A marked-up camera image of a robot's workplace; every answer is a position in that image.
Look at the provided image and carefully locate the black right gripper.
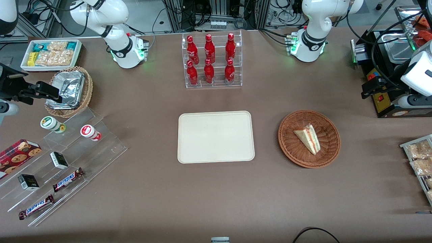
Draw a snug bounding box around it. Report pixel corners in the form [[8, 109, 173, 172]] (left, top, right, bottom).
[[0, 63, 63, 105]]

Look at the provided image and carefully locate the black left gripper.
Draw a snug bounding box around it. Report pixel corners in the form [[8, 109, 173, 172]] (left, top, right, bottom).
[[361, 64, 406, 100]]

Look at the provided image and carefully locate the triangular sandwich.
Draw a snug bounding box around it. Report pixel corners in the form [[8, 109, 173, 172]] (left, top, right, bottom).
[[293, 125, 321, 155]]

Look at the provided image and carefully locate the light wicker basket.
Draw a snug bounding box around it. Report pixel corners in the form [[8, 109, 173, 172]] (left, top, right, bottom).
[[45, 66, 93, 118]]

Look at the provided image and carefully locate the white rectangular snack tray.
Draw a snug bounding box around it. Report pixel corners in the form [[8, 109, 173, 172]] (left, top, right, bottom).
[[20, 39, 82, 72]]

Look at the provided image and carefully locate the brown round wicker basket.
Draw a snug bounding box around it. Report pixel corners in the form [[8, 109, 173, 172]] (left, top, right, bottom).
[[278, 110, 341, 168]]

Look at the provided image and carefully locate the tray of packaged snacks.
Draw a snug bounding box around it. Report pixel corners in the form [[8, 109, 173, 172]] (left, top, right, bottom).
[[400, 134, 432, 207]]

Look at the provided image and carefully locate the beige plastic tray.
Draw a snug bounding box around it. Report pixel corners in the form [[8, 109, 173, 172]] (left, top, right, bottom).
[[178, 111, 255, 164]]

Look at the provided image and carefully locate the crumpled foil container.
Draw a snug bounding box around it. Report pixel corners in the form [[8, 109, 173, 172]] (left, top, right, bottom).
[[46, 71, 85, 109]]

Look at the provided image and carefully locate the black food warmer machine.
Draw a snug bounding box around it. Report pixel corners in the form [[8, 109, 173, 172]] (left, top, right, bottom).
[[351, 5, 432, 118]]

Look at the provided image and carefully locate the green lid yogurt cup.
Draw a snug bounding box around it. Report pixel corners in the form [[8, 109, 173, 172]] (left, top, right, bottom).
[[40, 116, 66, 133]]

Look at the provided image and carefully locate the large clear cracker bag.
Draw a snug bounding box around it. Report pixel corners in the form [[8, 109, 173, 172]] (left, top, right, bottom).
[[35, 50, 74, 66]]

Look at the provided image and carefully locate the silver box with green light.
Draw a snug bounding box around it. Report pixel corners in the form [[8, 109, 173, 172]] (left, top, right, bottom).
[[350, 39, 369, 65]]

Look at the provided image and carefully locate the small clear cracker bag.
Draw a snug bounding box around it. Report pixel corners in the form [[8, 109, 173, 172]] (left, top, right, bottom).
[[47, 41, 68, 52]]

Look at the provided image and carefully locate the red lid yogurt cup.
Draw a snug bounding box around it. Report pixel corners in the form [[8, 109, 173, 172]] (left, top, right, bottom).
[[80, 125, 102, 141]]

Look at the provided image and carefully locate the small black box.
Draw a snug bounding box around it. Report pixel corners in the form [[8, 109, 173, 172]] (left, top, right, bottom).
[[50, 152, 69, 169], [18, 174, 40, 191]]

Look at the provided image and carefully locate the red cookie box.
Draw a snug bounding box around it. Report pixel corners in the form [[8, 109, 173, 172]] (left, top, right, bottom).
[[0, 139, 42, 173]]

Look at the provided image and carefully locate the clear acrylic stepped shelf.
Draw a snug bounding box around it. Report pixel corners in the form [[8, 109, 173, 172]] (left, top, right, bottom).
[[0, 107, 128, 227]]

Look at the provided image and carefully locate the snickers bar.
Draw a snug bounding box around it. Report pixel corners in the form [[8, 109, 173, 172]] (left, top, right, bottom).
[[53, 167, 84, 192], [19, 194, 55, 220]]

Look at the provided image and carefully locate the red cola bottle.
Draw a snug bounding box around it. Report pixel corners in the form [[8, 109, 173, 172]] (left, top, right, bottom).
[[205, 34, 216, 64], [187, 35, 199, 64], [187, 60, 198, 85], [225, 33, 236, 62], [224, 59, 235, 84], [204, 59, 215, 84]]

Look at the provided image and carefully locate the clear acrylic bottle rack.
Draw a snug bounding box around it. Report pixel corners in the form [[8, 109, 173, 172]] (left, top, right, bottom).
[[182, 30, 243, 89]]

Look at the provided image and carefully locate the aluminium equipment rack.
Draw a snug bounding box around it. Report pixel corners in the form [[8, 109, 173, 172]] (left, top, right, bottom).
[[162, 0, 304, 32]]

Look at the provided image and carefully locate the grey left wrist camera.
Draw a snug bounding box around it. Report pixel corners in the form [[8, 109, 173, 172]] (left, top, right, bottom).
[[398, 95, 432, 109]]

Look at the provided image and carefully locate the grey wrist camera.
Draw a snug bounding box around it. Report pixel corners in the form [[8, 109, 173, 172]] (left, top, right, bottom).
[[398, 95, 432, 109], [0, 101, 20, 126]]

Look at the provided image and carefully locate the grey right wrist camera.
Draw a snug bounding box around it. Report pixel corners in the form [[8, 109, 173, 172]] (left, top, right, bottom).
[[0, 101, 20, 126]]

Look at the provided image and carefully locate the black cable loop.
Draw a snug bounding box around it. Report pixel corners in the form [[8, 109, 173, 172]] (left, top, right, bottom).
[[292, 227, 341, 243]]

